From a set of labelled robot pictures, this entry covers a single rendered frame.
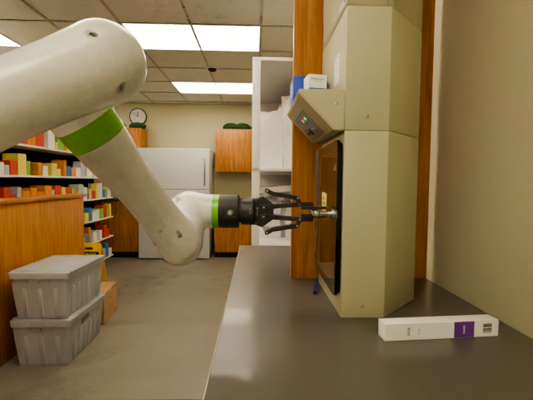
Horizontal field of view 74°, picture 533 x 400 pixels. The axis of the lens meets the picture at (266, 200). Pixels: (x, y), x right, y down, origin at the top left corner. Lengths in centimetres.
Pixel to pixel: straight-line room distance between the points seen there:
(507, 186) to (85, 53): 98
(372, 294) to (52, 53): 82
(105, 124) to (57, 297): 223
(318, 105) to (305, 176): 41
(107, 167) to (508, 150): 96
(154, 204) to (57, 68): 37
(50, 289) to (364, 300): 231
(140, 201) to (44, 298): 218
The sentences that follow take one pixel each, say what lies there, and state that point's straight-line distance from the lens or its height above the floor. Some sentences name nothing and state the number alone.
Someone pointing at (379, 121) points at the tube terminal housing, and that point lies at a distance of 94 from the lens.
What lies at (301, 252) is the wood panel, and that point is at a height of 103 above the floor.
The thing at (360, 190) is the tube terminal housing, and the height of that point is 126.
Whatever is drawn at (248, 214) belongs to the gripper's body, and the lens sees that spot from 95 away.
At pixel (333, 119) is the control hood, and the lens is 91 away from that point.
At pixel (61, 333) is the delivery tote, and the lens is 294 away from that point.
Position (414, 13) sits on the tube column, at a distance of 116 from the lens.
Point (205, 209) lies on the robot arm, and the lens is 95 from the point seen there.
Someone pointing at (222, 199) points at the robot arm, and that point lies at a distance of 96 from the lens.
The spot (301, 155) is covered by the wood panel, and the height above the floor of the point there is 137.
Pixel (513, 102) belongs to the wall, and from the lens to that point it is 112.
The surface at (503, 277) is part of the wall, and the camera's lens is 114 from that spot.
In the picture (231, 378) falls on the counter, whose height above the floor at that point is 94.
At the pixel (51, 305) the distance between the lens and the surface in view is 292.
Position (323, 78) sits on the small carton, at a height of 156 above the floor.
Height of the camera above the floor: 128
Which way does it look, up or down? 3 degrees down
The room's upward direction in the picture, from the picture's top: 1 degrees clockwise
